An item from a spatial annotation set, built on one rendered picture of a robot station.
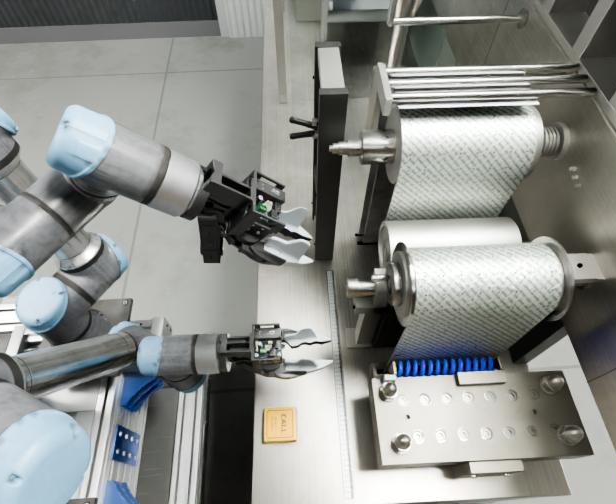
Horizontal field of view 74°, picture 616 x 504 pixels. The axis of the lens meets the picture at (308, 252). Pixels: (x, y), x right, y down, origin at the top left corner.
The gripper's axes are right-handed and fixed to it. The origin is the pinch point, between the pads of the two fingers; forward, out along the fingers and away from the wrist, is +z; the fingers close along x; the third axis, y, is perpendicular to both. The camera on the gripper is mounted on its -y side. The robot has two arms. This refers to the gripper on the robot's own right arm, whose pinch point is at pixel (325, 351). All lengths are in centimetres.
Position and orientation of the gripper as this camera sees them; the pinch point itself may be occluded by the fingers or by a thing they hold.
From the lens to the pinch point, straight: 84.2
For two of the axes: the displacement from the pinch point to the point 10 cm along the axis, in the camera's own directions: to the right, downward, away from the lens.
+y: 0.0, -5.4, -8.4
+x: -0.4, -8.4, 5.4
